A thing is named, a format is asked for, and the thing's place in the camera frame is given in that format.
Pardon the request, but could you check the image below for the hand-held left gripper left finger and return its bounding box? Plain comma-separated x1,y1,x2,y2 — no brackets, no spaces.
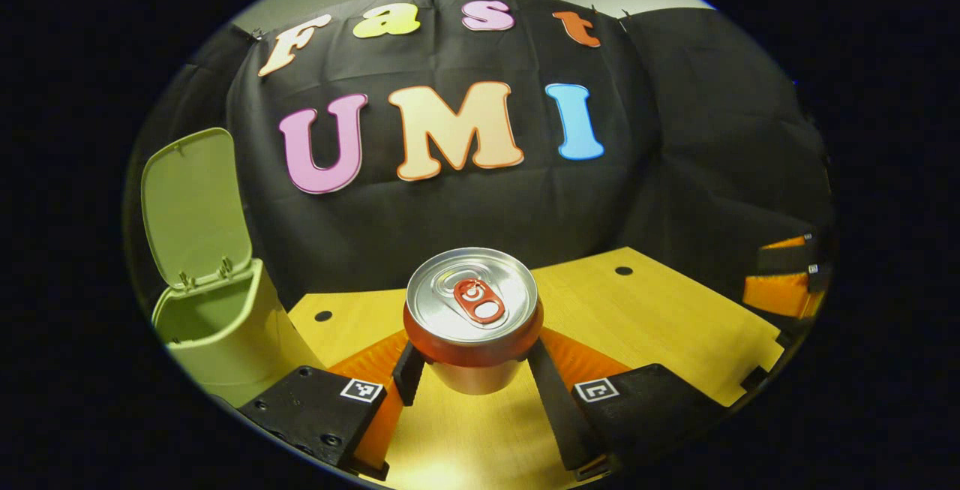
238,329,427,482

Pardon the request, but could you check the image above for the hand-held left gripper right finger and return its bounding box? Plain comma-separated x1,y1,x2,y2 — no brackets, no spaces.
525,327,725,482

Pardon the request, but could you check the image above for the green desktop garbage bin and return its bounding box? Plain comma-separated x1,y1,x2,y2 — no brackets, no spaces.
140,128,327,408

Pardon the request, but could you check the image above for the green garbage bin lid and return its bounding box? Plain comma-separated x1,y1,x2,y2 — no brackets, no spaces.
140,128,254,292

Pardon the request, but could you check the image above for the wooden desktop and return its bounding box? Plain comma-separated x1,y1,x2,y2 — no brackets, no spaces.
287,246,786,490

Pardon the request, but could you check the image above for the black backdrop cloth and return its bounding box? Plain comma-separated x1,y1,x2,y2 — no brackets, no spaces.
124,0,835,326

